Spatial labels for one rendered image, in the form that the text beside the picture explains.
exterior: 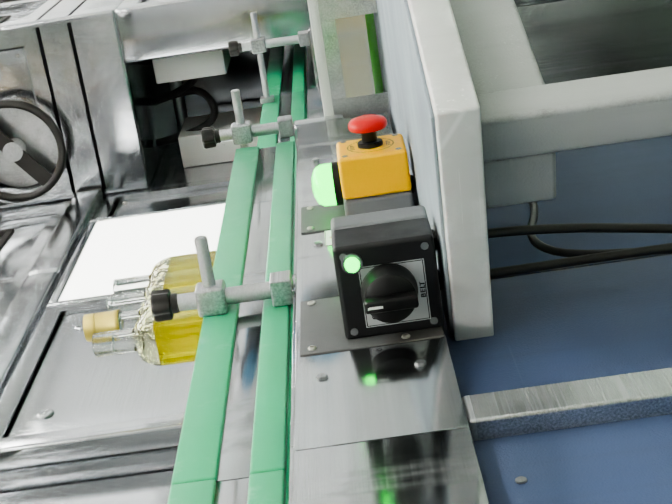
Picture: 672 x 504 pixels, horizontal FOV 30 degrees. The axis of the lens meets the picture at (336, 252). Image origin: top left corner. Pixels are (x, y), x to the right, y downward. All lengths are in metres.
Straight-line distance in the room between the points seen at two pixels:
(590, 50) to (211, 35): 0.76
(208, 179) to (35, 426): 1.10
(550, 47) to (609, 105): 1.64
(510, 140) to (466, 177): 0.06
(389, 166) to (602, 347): 0.35
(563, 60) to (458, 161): 1.71
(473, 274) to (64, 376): 0.89
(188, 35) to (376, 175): 1.34
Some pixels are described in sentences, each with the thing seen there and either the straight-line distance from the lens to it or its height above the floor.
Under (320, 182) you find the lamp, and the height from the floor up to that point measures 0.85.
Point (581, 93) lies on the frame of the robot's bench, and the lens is 0.97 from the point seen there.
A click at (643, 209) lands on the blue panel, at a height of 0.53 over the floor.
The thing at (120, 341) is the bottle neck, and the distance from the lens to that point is 1.49.
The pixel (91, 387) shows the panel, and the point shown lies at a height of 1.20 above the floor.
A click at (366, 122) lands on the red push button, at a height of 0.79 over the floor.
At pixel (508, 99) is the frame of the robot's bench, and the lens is 0.97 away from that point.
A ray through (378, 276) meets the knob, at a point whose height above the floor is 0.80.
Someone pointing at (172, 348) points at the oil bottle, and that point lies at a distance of 1.47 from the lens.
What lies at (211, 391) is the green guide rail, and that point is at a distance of 1.01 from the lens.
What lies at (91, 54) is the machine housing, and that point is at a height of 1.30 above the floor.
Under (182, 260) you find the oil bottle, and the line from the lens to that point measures 1.64.
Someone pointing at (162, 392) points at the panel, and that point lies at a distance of 1.65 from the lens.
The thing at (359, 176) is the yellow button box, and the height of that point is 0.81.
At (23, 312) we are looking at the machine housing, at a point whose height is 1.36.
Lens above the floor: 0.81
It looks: 1 degrees up
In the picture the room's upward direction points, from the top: 98 degrees counter-clockwise
